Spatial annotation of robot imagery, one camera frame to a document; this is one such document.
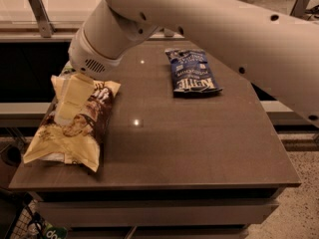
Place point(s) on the white gripper with vent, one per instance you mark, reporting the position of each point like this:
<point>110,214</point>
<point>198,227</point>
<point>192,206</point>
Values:
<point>87,58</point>

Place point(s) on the brown sea salt chip bag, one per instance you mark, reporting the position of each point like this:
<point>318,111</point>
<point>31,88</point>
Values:
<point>80,140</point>

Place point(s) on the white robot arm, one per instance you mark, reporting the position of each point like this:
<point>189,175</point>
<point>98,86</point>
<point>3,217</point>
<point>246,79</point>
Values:
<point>277,53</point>

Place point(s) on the green jalapeno chip bag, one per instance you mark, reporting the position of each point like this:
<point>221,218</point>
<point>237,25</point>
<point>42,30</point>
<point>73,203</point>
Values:
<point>67,70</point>

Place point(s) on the blue kettle chip bag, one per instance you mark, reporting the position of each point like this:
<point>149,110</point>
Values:
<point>191,74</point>

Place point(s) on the dark round floor object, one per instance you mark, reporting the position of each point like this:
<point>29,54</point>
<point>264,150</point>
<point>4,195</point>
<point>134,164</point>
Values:
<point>11,155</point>

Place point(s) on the glass railing panel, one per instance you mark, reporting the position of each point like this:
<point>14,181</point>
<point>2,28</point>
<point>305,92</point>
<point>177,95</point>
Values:
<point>50,4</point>

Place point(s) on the grey table drawer unit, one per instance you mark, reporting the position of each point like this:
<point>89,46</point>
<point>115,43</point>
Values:
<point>159,219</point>

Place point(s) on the left metal railing bracket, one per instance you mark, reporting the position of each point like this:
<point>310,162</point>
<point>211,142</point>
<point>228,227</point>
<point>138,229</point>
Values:
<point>46,29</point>

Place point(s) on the metal railing bracket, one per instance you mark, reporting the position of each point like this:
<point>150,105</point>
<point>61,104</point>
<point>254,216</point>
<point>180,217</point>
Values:
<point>299,7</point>
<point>46,29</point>

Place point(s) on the wire basket with green package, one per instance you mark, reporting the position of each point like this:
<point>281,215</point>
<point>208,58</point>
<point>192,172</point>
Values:
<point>29,224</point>

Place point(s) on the right metal railing bracket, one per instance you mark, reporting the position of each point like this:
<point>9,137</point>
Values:
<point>299,7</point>

